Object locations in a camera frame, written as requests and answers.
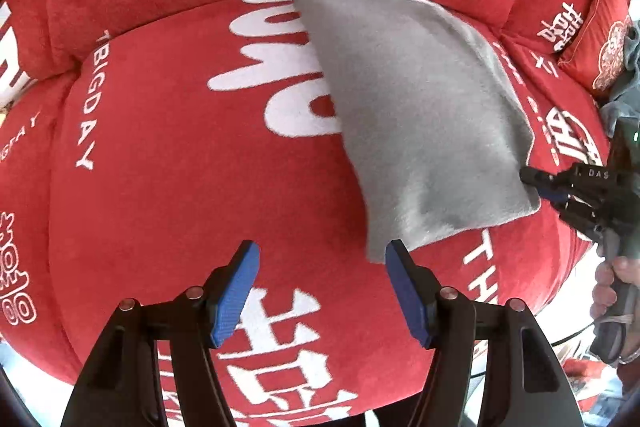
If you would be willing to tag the grey-blue cloth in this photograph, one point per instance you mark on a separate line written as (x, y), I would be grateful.
(622, 102)

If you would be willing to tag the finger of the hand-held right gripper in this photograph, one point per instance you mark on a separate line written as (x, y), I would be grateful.
(575, 179)
(580, 214)

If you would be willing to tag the red sofa with white print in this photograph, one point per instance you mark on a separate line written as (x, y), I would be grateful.
(175, 217)

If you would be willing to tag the person's right hand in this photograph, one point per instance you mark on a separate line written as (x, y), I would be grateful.
(627, 269)

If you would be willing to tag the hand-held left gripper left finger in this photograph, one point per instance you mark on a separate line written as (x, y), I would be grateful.
(234, 297)

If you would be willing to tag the red patterned cushion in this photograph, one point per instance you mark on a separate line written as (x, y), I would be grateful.
(602, 27)

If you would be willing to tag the grey small cloth garment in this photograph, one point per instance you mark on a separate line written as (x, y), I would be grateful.
(415, 107)

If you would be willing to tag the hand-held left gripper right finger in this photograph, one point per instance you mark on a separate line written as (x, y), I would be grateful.
(407, 297)

